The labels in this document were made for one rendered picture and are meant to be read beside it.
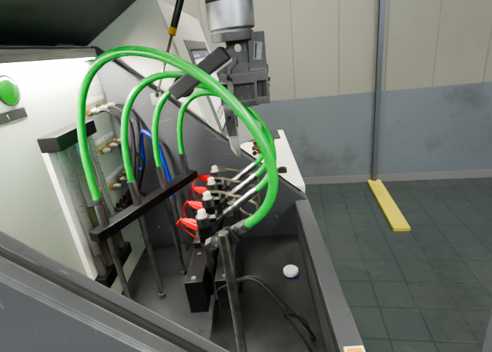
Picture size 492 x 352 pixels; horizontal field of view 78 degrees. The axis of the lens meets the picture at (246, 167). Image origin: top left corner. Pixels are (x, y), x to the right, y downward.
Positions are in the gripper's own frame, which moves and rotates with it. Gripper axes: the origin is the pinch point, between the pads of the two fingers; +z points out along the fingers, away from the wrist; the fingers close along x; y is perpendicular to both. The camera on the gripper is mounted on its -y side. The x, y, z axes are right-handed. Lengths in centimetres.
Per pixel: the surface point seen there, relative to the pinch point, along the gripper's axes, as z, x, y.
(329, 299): 27.7, -10.0, 15.0
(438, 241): 123, 127, 123
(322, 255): 27.7, 2.9, 16.5
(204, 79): -14.3, -13.8, -1.4
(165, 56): -17.5, -11.5, -6.4
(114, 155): 6.5, 25.7, -35.7
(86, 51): -20.5, 21.4, -33.1
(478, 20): -17, 222, 190
